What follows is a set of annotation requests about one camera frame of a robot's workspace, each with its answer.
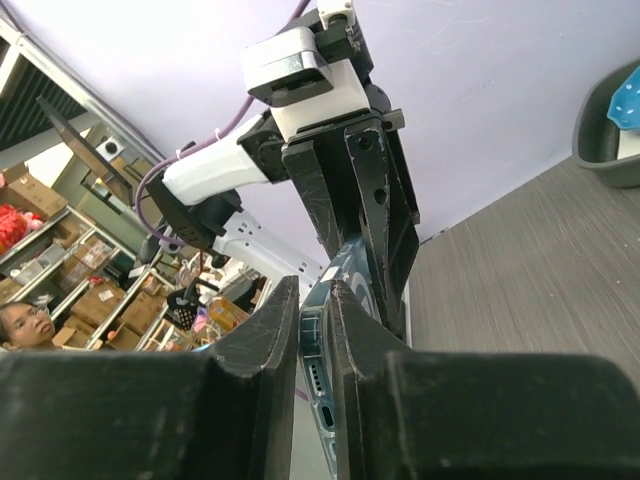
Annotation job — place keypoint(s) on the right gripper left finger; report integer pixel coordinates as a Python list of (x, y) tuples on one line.
[(224, 413)]

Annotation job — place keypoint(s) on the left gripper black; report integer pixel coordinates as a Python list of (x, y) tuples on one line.
[(389, 212)]

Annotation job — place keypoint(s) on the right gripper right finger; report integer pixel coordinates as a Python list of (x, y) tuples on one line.
[(404, 414)]

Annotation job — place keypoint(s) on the clear phone case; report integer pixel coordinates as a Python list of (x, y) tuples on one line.
[(310, 330)]

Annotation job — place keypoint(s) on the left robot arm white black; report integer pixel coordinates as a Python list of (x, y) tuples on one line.
[(197, 194)]

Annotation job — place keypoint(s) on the storage shelves with boxes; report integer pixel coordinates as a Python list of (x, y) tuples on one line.
[(99, 294)]

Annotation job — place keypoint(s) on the person head with glasses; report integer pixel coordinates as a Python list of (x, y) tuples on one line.
[(25, 326)]

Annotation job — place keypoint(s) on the dark green tray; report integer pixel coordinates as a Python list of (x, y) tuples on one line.
[(595, 138)]

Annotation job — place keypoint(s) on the blue dotted plate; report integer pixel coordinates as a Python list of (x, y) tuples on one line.
[(624, 107)]

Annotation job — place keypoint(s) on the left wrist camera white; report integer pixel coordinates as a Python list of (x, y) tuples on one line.
[(313, 71)]

